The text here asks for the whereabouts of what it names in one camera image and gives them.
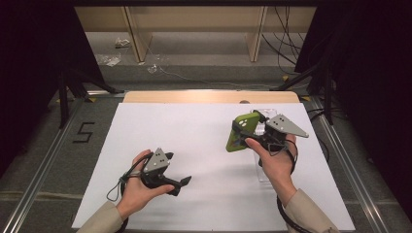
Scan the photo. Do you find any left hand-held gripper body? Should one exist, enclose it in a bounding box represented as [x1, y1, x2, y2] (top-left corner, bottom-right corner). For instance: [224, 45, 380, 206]
[140, 148, 181, 190]

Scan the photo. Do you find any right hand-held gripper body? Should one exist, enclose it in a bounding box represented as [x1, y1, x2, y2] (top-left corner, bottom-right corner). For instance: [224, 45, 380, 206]
[258, 114, 309, 152]

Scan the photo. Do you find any phone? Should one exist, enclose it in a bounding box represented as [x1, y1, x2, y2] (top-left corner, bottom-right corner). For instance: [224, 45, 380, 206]
[225, 111, 262, 153]

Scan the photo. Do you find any clear plastic box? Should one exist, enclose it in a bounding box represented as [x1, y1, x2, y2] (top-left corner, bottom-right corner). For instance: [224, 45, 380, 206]
[251, 108, 280, 184]

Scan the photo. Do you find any person's left hand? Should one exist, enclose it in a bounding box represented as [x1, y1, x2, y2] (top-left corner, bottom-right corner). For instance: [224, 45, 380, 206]
[116, 149, 175, 221]

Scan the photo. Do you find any person's right hand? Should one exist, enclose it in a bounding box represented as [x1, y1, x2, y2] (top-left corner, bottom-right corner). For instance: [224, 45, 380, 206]
[245, 134, 297, 207]

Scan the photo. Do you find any white table mat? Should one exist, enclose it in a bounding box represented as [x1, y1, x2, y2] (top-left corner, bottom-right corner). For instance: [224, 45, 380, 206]
[71, 102, 357, 231]

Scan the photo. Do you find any black metal stand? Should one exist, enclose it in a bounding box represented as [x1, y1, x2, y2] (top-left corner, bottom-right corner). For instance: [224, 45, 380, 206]
[57, 69, 124, 129]
[270, 61, 335, 126]

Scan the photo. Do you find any black curtain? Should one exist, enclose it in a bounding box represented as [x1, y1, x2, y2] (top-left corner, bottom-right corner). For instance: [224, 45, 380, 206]
[0, 0, 105, 169]
[294, 0, 412, 222]

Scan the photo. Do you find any large crumpled plastic wrap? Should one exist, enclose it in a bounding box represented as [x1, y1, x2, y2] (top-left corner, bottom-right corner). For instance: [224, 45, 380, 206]
[96, 52, 122, 68]

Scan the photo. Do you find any beige wooden shelf unit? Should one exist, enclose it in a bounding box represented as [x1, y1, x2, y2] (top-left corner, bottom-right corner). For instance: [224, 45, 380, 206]
[74, 6, 317, 64]

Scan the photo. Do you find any small crumpled plastic wrap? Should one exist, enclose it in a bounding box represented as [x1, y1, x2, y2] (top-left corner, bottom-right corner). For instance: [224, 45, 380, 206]
[115, 37, 131, 49]

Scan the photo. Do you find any grey wrist strap loop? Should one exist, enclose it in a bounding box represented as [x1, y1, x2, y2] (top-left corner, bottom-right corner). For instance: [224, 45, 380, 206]
[106, 176, 144, 203]
[267, 142, 290, 157]

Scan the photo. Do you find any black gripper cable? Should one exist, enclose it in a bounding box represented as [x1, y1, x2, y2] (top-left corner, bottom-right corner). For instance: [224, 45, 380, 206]
[115, 152, 154, 233]
[276, 139, 313, 233]

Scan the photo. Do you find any aluminium floor rail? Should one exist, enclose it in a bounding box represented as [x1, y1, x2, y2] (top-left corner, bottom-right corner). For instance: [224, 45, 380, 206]
[0, 100, 82, 233]
[309, 96, 390, 233]

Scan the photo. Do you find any bundle of black floor cables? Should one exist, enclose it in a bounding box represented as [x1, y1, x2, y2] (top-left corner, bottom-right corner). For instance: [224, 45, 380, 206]
[260, 6, 312, 76]

